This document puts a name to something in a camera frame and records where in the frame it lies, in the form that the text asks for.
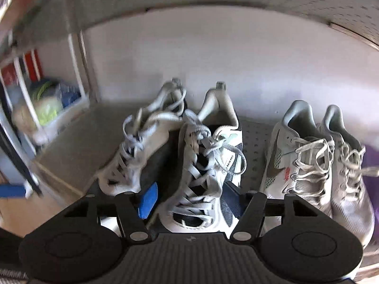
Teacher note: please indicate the white black sneaker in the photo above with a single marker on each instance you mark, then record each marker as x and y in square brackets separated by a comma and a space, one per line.
[213, 142]
[145, 142]

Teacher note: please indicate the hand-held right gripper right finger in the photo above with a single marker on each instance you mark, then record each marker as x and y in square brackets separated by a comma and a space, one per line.
[234, 199]

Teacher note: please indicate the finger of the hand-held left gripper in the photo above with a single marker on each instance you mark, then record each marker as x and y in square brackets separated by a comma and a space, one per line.
[11, 190]

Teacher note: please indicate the white shelf unit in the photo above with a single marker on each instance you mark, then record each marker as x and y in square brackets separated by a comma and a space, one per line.
[75, 71]

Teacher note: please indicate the pile of blue packets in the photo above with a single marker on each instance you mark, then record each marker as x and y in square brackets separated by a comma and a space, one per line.
[70, 97]

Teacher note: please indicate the black rod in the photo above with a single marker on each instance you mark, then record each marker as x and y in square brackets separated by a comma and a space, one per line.
[20, 162]

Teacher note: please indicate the red boxes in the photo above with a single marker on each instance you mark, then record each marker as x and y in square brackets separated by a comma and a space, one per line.
[29, 65]

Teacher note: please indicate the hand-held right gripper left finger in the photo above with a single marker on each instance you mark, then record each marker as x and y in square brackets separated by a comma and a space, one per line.
[148, 201]

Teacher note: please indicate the yellow green packet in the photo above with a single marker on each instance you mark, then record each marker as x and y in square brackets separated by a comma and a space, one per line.
[46, 103]

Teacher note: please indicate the grey white sneaker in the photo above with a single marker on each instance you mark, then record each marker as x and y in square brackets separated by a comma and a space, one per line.
[352, 189]
[281, 159]

